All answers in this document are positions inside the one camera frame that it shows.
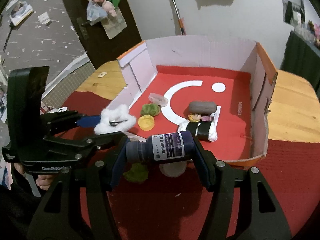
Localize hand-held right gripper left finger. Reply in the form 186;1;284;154
26;136;129;240

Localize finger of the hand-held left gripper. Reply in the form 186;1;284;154
45;131;128;162
41;110;103;135

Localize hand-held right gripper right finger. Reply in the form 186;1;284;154
191;137;292;240

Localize white cotton wad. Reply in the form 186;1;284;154
94;104;137;135

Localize orange cardboard box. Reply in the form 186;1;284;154
116;35;278;170

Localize dark blue ink bottle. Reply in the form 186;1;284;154
125;131;195;165

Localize blonde doll figurine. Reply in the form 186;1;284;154
187;113;213;122

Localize grey square case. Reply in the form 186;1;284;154
188;101;217;114

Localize green fuzzy toy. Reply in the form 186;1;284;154
122;163;150;183
140;103;160;117

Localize small clear plastic container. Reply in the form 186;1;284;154
148;93;168;107

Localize person's left hand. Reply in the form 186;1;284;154
36;174;55;191

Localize clear round plastic lid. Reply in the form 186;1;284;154
159;160;188;178

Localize black and white roll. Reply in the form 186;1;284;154
178;114;222;142

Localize yellow bottle cap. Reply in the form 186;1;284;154
138;115;155;131

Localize dark wooden door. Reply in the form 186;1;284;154
55;0;143;70

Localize red ribbed cloth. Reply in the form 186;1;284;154
60;91;320;240

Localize white paper scrap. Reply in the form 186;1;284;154
37;12;52;25

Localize flat book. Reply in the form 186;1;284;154
10;1;34;27

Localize brown paper bag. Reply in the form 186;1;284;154
101;9;127;40

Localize clear plastic bag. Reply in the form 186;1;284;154
86;0;108;25

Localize pink plush toy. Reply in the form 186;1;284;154
86;0;117;17

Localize orange and white stick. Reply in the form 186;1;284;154
168;0;187;35

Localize dark green covered table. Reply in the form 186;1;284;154
279;30;320;93

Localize row of small trinkets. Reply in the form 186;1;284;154
295;20;320;49

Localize door handle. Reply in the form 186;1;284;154
76;17;92;40

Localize wall mirror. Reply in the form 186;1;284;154
282;0;306;27

